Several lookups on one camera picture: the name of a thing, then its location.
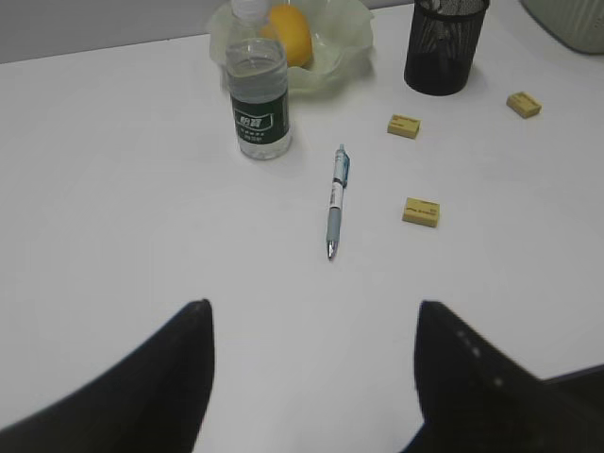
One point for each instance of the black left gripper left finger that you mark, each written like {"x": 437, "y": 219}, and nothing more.
{"x": 153, "y": 400}

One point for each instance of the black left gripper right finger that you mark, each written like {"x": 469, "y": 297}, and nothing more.
{"x": 473, "y": 398}

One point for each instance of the clear water bottle green label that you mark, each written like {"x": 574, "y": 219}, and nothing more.
{"x": 257, "y": 81}

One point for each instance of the yellow mango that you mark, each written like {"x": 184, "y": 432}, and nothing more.
{"x": 289, "y": 26}

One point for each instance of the yellow eraser lower left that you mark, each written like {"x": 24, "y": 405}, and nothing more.
{"x": 421, "y": 212}

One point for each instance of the yellow eraser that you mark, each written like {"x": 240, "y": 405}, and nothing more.
{"x": 421, "y": 212}
{"x": 404, "y": 126}
{"x": 524, "y": 104}

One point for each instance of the blue grey pen left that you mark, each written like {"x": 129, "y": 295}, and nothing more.
{"x": 336, "y": 201}

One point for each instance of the yellow eraser upper left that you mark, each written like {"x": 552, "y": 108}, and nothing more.
{"x": 404, "y": 126}

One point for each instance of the yellow eraser upper right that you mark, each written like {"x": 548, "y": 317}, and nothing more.
{"x": 524, "y": 104}

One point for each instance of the black mesh pen holder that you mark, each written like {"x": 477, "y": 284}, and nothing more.
{"x": 443, "y": 41}

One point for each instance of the pale green woven basket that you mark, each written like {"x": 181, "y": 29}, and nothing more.
{"x": 577, "y": 24}

